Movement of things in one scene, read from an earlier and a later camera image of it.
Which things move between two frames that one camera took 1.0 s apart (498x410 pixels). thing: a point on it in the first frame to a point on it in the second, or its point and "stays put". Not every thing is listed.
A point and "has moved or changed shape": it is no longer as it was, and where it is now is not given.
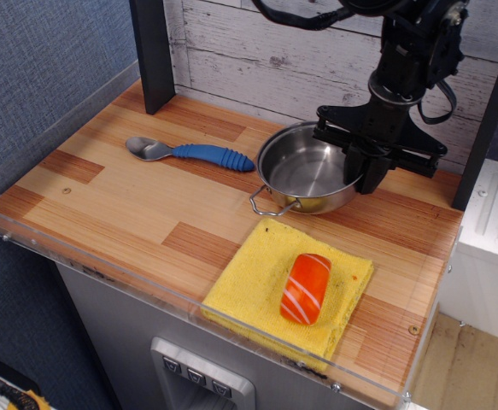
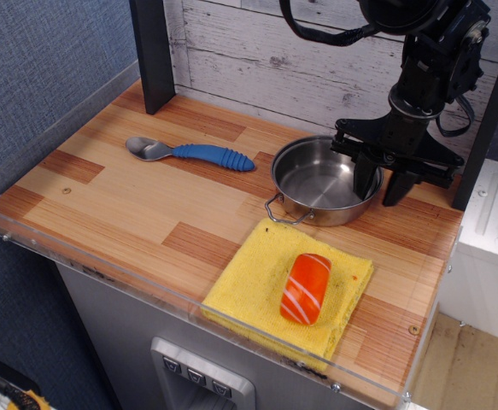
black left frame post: x=155 y=53 stays put
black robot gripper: x=381 y=123 to x=400 y=141
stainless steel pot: x=299 y=167 has moved or changed shape
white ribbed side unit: x=483 y=287 stays put
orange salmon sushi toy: x=305 y=288 stays put
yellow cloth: x=249 y=297 stays put
